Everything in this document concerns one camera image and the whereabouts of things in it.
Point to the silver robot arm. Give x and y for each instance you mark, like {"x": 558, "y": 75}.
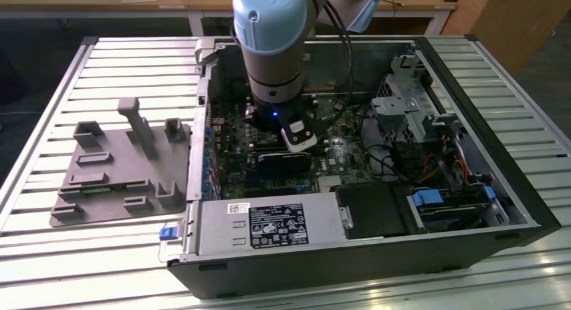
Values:
{"x": 272, "y": 73}

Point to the black RAM slot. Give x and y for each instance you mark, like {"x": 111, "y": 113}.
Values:
{"x": 267, "y": 150}
{"x": 267, "y": 144}

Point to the black graphics card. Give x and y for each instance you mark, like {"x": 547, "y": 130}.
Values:
{"x": 285, "y": 163}

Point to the round coin cell battery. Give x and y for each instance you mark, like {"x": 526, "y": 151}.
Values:
{"x": 338, "y": 106}

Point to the green motherboard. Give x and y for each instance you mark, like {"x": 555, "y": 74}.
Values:
{"x": 352, "y": 153}

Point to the small silver heatsink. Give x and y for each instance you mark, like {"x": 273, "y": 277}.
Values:
{"x": 328, "y": 183}

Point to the grey metal drive cage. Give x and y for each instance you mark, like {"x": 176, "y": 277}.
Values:
{"x": 402, "y": 106}

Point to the silver power supply unit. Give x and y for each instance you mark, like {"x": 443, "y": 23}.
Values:
{"x": 213, "y": 230}

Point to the grey parts rack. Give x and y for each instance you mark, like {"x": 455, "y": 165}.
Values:
{"x": 116, "y": 163}

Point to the black drive bay box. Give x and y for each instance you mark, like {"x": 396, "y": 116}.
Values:
{"x": 370, "y": 209}

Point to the blue plastic latch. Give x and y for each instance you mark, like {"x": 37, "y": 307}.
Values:
{"x": 167, "y": 232}
{"x": 488, "y": 193}

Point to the hard disk in blue carrier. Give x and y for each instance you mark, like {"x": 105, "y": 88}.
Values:
{"x": 427, "y": 198}

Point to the black PC case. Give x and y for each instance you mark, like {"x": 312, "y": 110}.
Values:
{"x": 312, "y": 276}

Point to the wooden desk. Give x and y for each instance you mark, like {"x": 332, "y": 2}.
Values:
{"x": 67, "y": 4}

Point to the wooden cabinet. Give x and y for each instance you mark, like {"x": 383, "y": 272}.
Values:
{"x": 512, "y": 22}

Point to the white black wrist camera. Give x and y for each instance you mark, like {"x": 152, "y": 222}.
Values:
{"x": 297, "y": 136}

